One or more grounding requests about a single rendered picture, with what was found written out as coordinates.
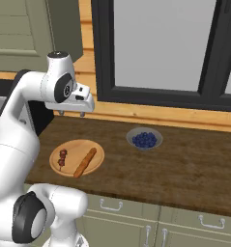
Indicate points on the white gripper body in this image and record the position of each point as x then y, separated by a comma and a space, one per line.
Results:
72, 105

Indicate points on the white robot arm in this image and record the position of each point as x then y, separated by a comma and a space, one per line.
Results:
14, 151

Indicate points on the kebab skewer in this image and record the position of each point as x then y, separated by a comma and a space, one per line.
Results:
62, 156

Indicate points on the baguette bread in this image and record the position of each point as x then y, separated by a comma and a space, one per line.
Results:
85, 162

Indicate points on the olive green cupboard door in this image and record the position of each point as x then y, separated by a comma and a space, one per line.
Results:
200, 239
117, 233

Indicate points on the round wooden plate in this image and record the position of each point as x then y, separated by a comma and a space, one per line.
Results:
75, 156

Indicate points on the grey bowl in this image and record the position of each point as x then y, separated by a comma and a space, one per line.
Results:
131, 138

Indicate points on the dark framed window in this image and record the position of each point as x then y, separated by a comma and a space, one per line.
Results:
102, 48

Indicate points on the blueberries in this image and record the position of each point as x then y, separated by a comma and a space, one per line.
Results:
145, 140

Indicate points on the olive green drawer front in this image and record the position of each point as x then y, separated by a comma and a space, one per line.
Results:
136, 209
184, 222

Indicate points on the olive green wall cupboard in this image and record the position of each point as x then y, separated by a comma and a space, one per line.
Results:
20, 29

